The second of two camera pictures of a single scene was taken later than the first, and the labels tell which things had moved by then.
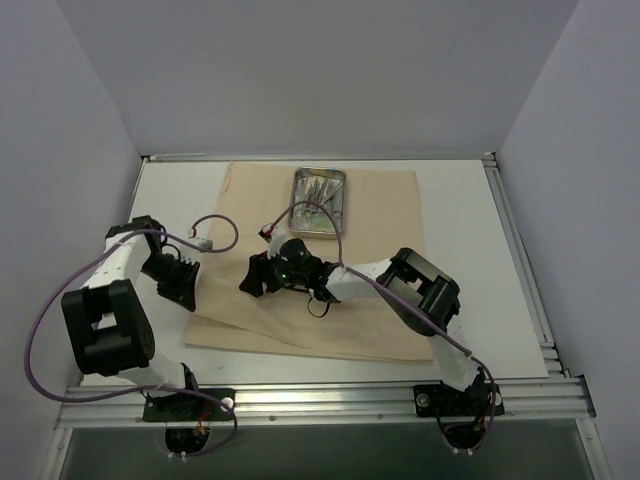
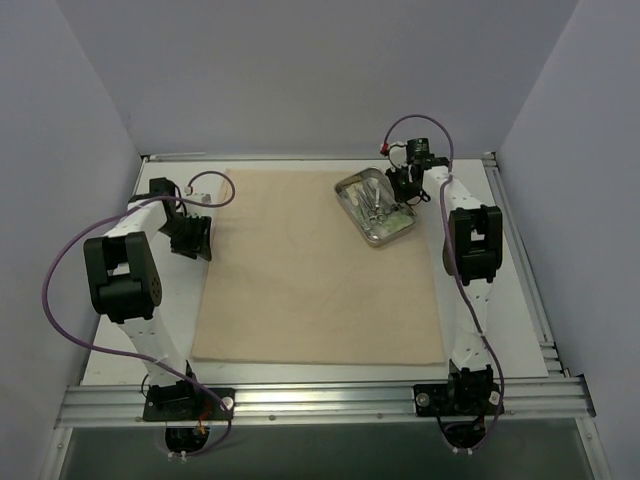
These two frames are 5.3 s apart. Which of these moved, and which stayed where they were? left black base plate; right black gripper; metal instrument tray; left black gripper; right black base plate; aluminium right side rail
Moved: metal instrument tray; right black gripper; left black gripper
Stayed: left black base plate; aluminium right side rail; right black base plate
